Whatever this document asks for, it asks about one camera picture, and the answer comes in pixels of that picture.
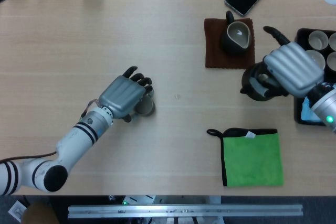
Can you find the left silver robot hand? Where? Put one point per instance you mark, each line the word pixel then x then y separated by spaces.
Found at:
pixel 122 95

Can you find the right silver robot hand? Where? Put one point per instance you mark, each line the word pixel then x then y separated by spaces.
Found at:
pixel 294 69

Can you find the dark teacup with pale inside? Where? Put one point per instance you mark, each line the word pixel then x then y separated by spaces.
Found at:
pixel 148 107

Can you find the dark ceramic teapot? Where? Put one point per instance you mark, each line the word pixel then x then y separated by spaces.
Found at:
pixel 246 74

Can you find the white robot base chassis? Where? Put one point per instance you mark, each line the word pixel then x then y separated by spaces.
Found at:
pixel 141 200

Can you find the translucent cup with dark object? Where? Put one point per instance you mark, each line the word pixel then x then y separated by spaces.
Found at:
pixel 319 58

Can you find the black serving tray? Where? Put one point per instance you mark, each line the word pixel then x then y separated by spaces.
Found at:
pixel 302 33

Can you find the blue wet wipes pack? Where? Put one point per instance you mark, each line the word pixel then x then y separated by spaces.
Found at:
pixel 305 113

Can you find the dark ceramic fairness pitcher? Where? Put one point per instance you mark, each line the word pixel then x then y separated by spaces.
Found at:
pixel 227 45

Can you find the brown cloth mat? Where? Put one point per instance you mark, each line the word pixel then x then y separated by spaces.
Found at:
pixel 212 37

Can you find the green microfiber cloth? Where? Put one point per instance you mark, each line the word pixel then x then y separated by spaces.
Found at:
pixel 252 161

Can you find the brown round seat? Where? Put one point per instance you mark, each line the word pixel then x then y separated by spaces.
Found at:
pixel 39 214

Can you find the white floor socket box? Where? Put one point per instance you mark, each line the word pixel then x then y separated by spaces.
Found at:
pixel 18 210

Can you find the aluminium profile rail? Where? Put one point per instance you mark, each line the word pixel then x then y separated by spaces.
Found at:
pixel 183 211

